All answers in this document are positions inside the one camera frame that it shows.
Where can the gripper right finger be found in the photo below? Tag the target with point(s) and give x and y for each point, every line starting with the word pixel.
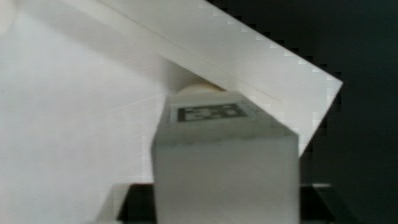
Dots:
pixel 323 209

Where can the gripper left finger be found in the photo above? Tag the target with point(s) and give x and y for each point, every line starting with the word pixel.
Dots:
pixel 128 205

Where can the white leg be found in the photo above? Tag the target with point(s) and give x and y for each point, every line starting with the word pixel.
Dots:
pixel 224 156

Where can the white square tabletop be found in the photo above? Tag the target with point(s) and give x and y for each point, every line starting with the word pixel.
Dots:
pixel 98 57

